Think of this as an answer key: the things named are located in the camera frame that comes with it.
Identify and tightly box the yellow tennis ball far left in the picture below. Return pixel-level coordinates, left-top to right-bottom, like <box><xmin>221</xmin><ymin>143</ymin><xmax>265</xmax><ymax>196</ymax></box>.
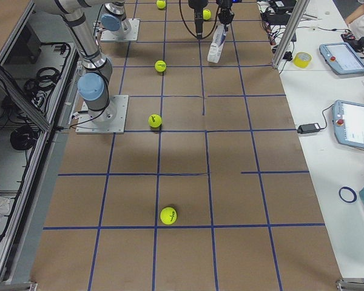
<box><xmin>203</xmin><ymin>8</ymin><xmax>212</xmax><ymax>21</ymax></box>

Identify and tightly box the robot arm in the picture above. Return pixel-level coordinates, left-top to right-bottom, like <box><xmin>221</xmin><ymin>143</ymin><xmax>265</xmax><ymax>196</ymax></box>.
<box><xmin>101</xmin><ymin>1</ymin><xmax>208</xmax><ymax>39</ymax></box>
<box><xmin>34</xmin><ymin>0</ymin><xmax>240</xmax><ymax>122</ymax></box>

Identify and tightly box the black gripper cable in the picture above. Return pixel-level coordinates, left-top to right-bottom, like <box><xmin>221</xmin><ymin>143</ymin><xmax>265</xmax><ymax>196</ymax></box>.
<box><xmin>178</xmin><ymin>0</ymin><xmax>219</xmax><ymax>39</ymax></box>

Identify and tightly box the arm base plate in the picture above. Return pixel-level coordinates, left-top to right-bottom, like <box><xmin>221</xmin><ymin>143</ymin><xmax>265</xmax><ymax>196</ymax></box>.
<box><xmin>100</xmin><ymin>15</ymin><xmax>140</xmax><ymax>42</ymax></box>
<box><xmin>75</xmin><ymin>95</ymin><xmax>129</xmax><ymax>134</ymax></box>

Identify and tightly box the teach pendant tablet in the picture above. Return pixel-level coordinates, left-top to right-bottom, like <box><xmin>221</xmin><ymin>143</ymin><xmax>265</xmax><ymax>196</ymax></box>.
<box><xmin>332</xmin><ymin>100</ymin><xmax>364</xmax><ymax>149</ymax></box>
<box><xmin>319</xmin><ymin>42</ymin><xmax>364</xmax><ymax>75</ymax></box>

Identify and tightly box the yellow tennis ball near right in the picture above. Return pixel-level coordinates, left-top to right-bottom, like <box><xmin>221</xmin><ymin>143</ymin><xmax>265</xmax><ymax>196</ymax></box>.
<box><xmin>160</xmin><ymin>207</ymin><xmax>177</xmax><ymax>225</ymax></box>

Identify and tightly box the Wilson tennis ball can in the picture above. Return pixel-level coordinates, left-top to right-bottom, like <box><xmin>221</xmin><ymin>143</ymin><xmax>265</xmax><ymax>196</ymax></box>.
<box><xmin>207</xmin><ymin>24</ymin><xmax>227</xmax><ymax>63</ymax></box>

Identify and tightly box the small black power adapter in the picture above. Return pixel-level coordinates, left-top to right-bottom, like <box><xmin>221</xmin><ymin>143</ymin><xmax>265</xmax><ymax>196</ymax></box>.
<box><xmin>297</xmin><ymin>123</ymin><xmax>321</xmax><ymax>134</ymax></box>

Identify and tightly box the right aluminium frame column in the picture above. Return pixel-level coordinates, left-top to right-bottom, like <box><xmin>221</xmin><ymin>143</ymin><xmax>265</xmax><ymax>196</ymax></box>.
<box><xmin>271</xmin><ymin>0</ymin><xmax>309</xmax><ymax>69</ymax></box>

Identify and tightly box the blue tape ring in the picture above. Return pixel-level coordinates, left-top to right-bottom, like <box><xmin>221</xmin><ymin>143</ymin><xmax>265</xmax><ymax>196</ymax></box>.
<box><xmin>339</xmin><ymin>186</ymin><xmax>358</xmax><ymax>204</ymax></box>

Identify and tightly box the yellow tape roll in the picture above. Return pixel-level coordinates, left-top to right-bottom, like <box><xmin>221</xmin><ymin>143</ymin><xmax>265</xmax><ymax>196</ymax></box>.
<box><xmin>293</xmin><ymin>52</ymin><xmax>312</xmax><ymax>69</ymax></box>

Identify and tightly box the near teach pendant tablet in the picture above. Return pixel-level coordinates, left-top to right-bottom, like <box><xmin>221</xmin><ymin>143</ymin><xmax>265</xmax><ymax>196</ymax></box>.
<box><xmin>332</xmin><ymin>100</ymin><xmax>364</xmax><ymax>149</ymax></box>

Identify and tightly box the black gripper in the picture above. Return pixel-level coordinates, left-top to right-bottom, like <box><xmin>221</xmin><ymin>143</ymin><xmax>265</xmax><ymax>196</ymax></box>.
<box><xmin>216</xmin><ymin>0</ymin><xmax>234</xmax><ymax>33</ymax></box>
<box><xmin>188</xmin><ymin>0</ymin><xmax>208</xmax><ymax>39</ymax></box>

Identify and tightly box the yellow Head tennis ball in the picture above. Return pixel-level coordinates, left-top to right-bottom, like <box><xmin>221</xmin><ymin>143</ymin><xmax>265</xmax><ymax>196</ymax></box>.
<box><xmin>154</xmin><ymin>60</ymin><xmax>167</xmax><ymax>73</ymax></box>

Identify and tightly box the yellow tennis ball far right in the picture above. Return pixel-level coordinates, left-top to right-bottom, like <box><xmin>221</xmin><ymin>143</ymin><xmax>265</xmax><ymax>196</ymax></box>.
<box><xmin>148</xmin><ymin>114</ymin><xmax>162</xmax><ymax>129</ymax></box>

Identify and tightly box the far teach pendant tablet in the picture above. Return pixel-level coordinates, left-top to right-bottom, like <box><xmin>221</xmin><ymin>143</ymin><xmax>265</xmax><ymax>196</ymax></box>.
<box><xmin>319</xmin><ymin>42</ymin><xmax>364</xmax><ymax>75</ymax></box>

